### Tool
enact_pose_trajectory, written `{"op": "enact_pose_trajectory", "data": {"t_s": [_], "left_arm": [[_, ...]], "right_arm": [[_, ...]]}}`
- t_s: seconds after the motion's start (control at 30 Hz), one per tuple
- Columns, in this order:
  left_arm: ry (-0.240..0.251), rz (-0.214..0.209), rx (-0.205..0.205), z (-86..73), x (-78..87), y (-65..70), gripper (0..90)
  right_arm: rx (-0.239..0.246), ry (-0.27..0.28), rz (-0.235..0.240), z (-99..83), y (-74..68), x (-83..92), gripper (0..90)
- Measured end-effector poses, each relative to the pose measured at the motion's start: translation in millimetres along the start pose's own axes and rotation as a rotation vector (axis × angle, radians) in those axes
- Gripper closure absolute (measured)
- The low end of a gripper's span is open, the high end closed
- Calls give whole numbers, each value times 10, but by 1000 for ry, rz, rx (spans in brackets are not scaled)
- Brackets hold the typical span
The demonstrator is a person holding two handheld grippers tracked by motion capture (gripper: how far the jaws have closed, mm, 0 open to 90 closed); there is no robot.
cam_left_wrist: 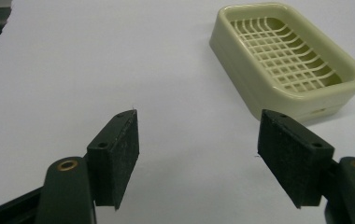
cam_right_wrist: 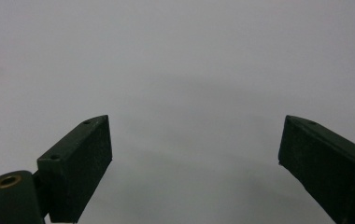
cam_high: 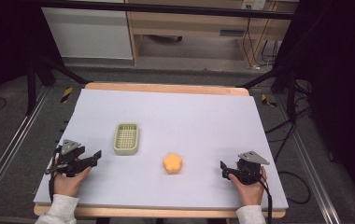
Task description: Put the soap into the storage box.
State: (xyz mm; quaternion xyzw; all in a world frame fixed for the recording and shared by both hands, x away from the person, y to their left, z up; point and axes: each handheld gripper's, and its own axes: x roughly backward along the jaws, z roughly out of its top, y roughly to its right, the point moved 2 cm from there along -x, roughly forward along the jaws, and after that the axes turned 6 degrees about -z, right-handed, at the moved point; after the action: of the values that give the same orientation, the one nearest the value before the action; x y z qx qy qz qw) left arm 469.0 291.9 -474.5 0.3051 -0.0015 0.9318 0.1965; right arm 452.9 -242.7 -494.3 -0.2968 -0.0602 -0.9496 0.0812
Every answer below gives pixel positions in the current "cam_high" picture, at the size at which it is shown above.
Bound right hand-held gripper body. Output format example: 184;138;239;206
227;150;271;186

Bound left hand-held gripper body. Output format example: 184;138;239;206
45;138;90;178

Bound beige plastic basket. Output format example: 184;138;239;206
112;122;141;157

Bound orange flower-shaped sponge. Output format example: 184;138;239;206
162;152;184;175

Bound person's right hand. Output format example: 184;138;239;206
227;165;268;207

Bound person's left hand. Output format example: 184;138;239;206
52;165;92;198

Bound white table mat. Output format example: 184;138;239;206
32;88;290;212

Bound yellow and black tape marker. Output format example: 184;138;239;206
60;86;74;105

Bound black metal stand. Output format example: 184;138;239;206
25;55;92;117
235;63;299;123

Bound wooden table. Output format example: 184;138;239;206
33;81;288;219

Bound black curtain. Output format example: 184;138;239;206
0;0;65;119
273;0;355;216

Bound white cabinet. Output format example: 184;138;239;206
40;7;135;61

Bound light wooden desk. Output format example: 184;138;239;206
124;0;300;68

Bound white power strip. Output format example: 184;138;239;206
240;0;267;11

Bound left hand-held gripper black cable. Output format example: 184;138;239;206
48;147;62;203

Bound hand-held gripper black cable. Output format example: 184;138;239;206
249;173;274;224
48;147;62;203

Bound right hand-held gripper black cable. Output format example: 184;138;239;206
249;173;274;224

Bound metal floor rail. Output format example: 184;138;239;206
273;91;342;224
0;86;52;217

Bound black hanging cables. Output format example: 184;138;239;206
241;5;280;69

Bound black horizontal frame bar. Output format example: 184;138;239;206
20;0;295;21

